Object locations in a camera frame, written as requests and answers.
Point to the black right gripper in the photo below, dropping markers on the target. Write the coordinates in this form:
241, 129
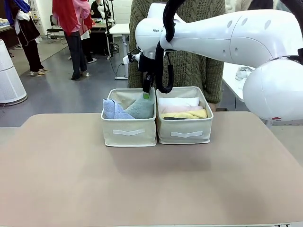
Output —
146, 66

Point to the light grey pyramid towel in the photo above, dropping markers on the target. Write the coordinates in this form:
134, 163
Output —
140, 110

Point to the white towel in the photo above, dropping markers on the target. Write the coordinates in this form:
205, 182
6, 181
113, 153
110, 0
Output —
177, 101

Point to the dark grey towel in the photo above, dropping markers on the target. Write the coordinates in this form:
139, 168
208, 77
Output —
175, 118

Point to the pink towel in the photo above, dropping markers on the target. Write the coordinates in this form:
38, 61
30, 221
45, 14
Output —
182, 108

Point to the yellow towel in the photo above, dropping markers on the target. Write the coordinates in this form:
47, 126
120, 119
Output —
196, 114

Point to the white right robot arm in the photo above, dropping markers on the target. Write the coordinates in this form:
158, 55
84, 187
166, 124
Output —
213, 35

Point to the white fabric bin pyramid towels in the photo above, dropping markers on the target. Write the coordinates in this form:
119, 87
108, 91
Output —
127, 137

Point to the white fabric bin rolled towels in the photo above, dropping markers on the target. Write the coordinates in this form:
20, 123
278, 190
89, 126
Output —
184, 137

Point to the person left hand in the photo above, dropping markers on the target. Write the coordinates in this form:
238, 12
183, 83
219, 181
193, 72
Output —
211, 107

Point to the blue pyramid towel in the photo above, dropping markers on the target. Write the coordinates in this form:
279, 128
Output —
111, 110

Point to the person in green knit sweater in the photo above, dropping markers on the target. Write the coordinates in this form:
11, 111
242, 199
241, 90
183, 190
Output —
194, 71

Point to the white background desk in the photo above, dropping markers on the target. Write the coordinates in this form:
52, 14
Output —
118, 29

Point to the black tripod stand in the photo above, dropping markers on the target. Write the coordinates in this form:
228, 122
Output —
109, 28

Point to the white side table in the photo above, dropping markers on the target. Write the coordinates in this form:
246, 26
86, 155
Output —
230, 78

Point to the seated person in black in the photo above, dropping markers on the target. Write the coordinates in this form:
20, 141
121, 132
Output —
95, 9

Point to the crumpled grey cloth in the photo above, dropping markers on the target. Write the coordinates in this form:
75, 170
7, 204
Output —
242, 74

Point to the person with red shawl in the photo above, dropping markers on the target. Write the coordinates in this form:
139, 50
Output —
71, 23

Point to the black office chair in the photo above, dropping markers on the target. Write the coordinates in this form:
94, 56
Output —
55, 30

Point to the person in black and blue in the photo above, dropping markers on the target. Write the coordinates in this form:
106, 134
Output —
28, 35

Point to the white cylindrical air purifier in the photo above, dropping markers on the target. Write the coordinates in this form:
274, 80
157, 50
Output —
9, 78

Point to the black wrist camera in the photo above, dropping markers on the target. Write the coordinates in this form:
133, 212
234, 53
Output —
130, 57

